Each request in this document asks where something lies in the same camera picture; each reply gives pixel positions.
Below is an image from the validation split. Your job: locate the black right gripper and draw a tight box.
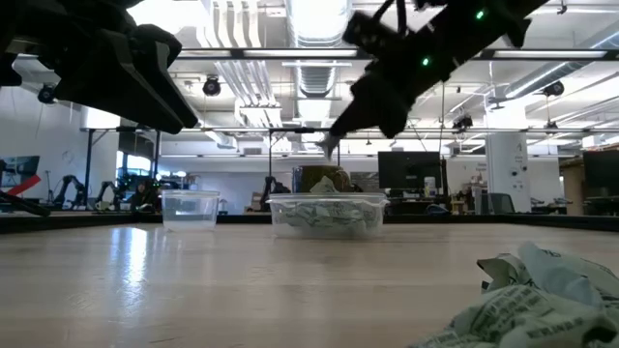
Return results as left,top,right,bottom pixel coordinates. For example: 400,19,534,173
329,27,486,140

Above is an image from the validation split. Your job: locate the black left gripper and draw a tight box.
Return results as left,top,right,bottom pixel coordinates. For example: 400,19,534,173
0,0,200,136

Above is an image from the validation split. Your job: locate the white LED light strip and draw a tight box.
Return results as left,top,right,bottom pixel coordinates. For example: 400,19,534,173
178,49,232,58
244,49,358,58

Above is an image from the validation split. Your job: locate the black computer monitor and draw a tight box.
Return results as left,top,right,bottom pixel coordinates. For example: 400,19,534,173
582,150,619,199
377,151,449,191

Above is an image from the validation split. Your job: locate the large clear plastic container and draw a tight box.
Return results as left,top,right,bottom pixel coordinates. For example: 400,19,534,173
267,192,391,241

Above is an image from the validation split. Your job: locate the brown ceramic mug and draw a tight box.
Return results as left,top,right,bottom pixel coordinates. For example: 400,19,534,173
292,165,354,195

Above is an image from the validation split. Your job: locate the white pillar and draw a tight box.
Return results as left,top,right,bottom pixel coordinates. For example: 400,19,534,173
485,108,532,214

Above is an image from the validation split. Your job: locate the small clear plastic container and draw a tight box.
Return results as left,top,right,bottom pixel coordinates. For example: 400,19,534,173
161,189,221,232

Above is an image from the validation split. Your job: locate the dark office chair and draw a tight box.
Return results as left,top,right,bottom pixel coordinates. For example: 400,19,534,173
481,192,516,216

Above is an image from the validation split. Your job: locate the red slanted bar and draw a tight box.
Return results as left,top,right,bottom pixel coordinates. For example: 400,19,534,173
7,174,43,197

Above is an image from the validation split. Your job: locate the thin hanging cable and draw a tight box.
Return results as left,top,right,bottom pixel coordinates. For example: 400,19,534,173
439,81,448,154

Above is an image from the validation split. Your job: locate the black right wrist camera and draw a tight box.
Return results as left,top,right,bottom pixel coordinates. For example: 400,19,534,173
341,10,403,55

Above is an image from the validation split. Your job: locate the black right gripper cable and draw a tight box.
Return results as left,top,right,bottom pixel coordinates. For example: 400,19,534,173
376,0,410,35

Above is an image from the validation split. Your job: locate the silver ceiling air duct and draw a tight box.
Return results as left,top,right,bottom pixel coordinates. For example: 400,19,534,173
284,0,354,99

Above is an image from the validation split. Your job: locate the black background rig frame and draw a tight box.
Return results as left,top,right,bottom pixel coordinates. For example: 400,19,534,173
79,126,163,212
267,127,342,194

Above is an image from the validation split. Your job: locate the dark wall picture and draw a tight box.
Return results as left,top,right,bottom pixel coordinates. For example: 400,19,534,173
0,155,42,189

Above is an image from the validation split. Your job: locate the black metal table frame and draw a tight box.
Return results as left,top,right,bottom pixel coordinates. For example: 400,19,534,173
0,211,619,235

